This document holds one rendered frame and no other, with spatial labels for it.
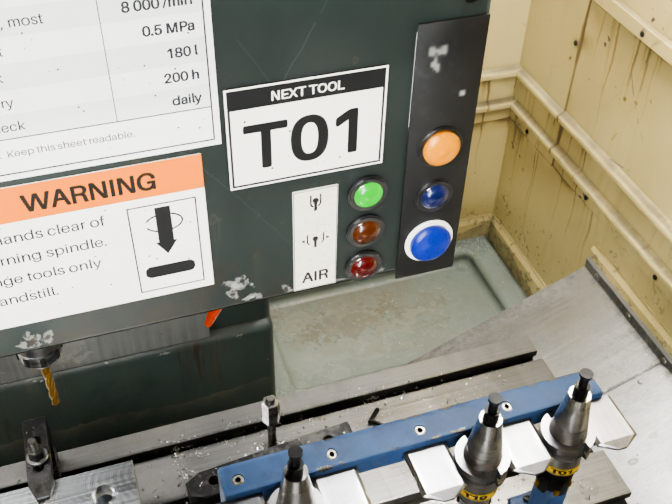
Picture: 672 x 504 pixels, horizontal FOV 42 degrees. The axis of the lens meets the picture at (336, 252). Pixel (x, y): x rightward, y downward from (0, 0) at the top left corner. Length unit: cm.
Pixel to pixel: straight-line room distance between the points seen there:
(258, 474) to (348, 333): 104
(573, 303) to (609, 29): 53
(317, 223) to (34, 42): 21
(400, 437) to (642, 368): 77
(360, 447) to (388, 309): 107
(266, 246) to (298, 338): 142
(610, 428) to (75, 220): 74
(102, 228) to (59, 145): 6
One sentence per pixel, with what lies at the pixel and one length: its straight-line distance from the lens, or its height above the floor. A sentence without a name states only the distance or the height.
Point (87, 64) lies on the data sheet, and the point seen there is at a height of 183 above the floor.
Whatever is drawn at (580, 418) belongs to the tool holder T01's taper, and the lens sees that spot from 103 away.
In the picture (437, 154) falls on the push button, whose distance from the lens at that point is 56.
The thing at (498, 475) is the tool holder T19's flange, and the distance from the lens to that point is 102.
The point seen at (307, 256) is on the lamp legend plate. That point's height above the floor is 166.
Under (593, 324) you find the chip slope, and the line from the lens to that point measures 177.
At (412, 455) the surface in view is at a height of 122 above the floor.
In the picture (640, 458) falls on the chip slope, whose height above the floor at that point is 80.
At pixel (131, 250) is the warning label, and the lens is 55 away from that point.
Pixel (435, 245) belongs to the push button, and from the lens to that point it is 61.
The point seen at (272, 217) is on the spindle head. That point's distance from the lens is 56.
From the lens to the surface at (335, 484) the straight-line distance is 100.
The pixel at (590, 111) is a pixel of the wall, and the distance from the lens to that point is 175.
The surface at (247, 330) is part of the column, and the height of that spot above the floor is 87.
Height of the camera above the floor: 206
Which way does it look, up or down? 42 degrees down
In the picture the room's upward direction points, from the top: 2 degrees clockwise
